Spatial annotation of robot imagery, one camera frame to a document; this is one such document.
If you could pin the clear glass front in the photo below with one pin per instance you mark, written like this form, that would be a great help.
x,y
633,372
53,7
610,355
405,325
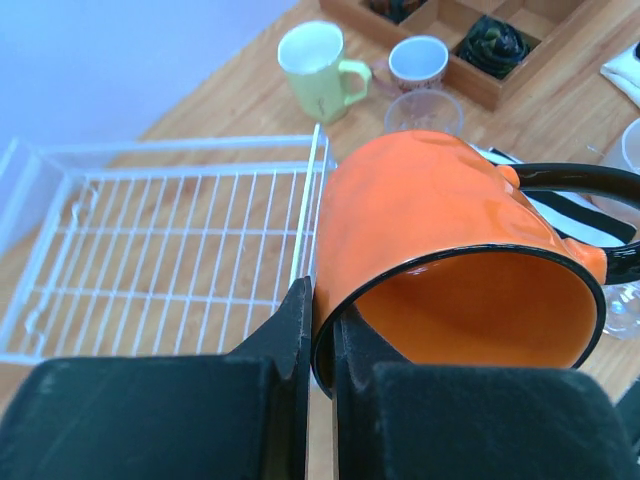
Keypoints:
x,y
622,316

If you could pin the white wire dish rack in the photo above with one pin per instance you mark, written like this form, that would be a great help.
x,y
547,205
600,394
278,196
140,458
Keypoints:
x,y
153,248

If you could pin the clear glass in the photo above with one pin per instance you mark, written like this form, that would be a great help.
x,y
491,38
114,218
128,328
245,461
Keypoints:
x,y
425,109
622,316

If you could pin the cream folded cloth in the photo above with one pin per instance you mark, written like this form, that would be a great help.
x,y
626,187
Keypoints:
x,y
623,71

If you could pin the black white striped cloth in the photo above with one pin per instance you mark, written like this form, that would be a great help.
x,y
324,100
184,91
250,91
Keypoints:
x,y
572,216

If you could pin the wooden compartment tray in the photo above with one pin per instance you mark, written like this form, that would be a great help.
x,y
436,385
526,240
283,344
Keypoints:
x,y
547,26

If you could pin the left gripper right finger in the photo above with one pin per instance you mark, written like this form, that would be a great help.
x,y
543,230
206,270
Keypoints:
x,y
394,419

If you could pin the large pink mug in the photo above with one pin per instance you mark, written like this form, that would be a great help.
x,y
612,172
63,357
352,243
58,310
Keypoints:
x,y
625,153

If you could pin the small pink mug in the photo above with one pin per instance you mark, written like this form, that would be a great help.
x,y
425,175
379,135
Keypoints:
x,y
417,62

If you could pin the light green mug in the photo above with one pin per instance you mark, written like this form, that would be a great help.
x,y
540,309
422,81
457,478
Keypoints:
x,y
324,81

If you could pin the dark orange rolled sock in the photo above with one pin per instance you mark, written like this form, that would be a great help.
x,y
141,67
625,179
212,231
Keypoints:
x,y
395,10

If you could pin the orange mug black handle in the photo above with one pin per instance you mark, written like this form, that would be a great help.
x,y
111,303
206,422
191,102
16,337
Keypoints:
x,y
443,255

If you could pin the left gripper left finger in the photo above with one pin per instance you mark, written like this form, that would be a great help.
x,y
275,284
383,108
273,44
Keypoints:
x,y
239,415

